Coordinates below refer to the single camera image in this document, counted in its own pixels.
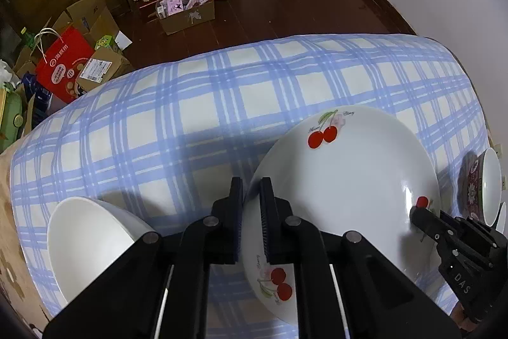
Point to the labelled cardboard box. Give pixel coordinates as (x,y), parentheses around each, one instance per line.
(103,69)

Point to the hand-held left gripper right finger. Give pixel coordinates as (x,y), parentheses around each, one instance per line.
(266,227)

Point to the large white cartoon print bowl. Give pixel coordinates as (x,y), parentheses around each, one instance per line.
(87,235)

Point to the beige wall socket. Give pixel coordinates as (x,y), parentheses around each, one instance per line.
(504,183)
(496,149)

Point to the blue plaid cloth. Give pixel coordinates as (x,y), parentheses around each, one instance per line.
(158,116)

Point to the green case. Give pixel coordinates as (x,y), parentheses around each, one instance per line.
(10,116)

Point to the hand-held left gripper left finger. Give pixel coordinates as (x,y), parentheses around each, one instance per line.
(238,227)

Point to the red paper bag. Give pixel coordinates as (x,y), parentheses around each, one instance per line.
(59,65)

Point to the open cardboard box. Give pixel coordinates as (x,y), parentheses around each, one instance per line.
(93,17)

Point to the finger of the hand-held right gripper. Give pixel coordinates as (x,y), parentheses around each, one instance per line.
(426,224)

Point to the white cherry print plate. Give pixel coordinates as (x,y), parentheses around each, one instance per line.
(357,180)

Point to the cardboard box with pink items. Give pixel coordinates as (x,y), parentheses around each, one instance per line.
(190,19)

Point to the green plastic bottle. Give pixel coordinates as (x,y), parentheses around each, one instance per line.
(27,37)

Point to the blue packet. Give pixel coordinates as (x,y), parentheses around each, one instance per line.
(39,96)

